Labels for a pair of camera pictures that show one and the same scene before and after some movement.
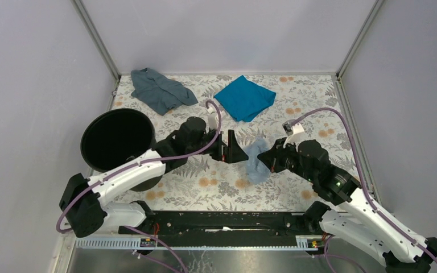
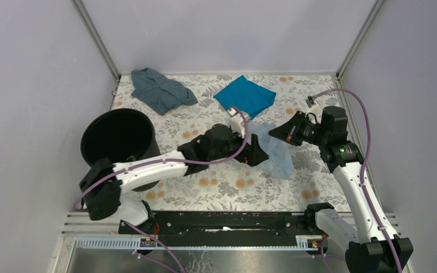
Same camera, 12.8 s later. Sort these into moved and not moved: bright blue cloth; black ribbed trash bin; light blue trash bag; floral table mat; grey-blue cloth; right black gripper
Moved: right black gripper; light blue trash bag
Not moved: black ribbed trash bin; grey-blue cloth; floral table mat; bright blue cloth
